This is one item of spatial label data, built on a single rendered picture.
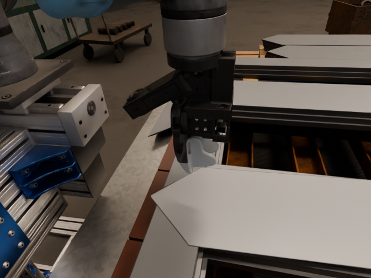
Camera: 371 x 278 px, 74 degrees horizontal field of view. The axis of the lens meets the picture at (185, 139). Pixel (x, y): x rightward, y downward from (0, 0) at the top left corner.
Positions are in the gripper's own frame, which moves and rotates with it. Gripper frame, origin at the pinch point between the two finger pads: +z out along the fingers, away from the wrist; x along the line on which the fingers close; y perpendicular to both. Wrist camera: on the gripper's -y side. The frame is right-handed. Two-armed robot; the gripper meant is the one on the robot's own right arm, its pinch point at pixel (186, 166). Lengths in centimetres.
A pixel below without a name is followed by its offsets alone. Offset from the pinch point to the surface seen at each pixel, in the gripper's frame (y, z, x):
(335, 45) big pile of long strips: 51, 8, 103
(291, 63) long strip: 27, 7, 72
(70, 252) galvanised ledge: -28.1, 25.7, -7.0
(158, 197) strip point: -5.3, 7.0, -2.0
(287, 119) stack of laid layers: 22.3, 10.4, 34.7
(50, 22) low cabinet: -285, 43, 325
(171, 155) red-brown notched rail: -7.6, 11.1, 14.9
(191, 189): 0.6, 7.0, 0.9
